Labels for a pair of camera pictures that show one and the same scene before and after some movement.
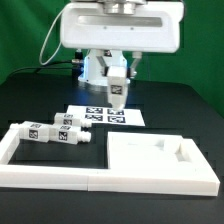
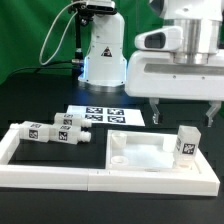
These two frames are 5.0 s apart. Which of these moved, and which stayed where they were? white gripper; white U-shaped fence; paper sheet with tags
Moved: white gripper
Stayed: paper sheet with tags; white U-shaped fence
